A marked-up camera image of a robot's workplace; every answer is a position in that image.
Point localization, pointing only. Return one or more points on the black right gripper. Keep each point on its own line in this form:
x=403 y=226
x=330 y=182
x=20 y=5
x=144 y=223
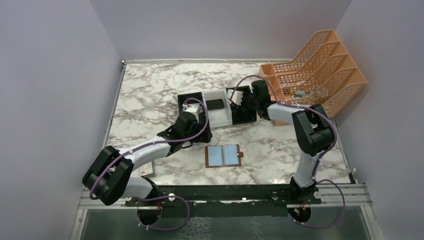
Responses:
x=243 y=108

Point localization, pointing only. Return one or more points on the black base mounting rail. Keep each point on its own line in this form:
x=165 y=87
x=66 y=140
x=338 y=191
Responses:
x=323 y=195

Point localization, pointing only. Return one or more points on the black card in tray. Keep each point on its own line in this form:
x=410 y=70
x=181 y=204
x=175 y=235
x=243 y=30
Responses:
x=215 y=104

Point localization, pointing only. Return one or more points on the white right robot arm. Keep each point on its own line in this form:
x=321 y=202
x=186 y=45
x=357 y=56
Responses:
x=315 y=134

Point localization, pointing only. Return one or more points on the brown leather card holder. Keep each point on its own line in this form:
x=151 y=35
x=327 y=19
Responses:
x=219 y=156

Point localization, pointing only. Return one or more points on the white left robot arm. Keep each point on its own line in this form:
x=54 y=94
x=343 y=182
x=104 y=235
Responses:
x=109 y=178

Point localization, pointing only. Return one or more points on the small white grey box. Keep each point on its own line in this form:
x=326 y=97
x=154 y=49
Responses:
x=147 y=170

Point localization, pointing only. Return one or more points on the black and white card tray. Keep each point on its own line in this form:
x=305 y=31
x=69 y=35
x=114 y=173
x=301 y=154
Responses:
x=221 y=112

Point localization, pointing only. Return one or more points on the orange plastic file organizer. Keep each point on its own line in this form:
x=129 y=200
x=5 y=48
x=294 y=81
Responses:
x=323 y=72

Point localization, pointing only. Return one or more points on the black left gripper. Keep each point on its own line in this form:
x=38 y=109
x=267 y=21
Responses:
x=189 y=99

